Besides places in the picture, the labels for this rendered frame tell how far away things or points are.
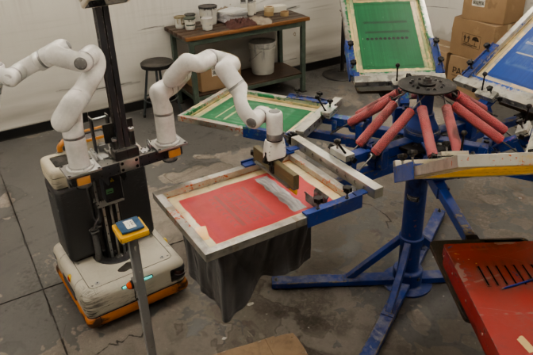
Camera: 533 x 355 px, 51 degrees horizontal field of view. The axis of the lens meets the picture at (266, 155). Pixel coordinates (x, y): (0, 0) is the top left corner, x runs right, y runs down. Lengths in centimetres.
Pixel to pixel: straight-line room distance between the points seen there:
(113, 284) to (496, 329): 217
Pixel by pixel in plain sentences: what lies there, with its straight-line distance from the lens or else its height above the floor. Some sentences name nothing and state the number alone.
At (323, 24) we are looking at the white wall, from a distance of 736.
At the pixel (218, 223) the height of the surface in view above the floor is 96.
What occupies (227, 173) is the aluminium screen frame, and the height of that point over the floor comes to 99.
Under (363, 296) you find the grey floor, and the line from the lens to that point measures 355.
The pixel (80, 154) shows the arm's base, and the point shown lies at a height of 122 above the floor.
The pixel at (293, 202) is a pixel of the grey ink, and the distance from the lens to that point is 258.
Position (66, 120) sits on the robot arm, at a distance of 249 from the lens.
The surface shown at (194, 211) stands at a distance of 257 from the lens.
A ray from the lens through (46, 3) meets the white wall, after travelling 593.
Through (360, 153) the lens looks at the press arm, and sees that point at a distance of 286.
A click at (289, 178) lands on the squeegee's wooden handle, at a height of 111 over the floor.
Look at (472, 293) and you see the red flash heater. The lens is 194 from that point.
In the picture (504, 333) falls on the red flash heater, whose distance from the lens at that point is 184.
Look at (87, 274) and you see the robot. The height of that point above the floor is 28.
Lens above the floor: 232
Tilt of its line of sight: 27 degrees down
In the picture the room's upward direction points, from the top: 2 degrees counter-clockwise
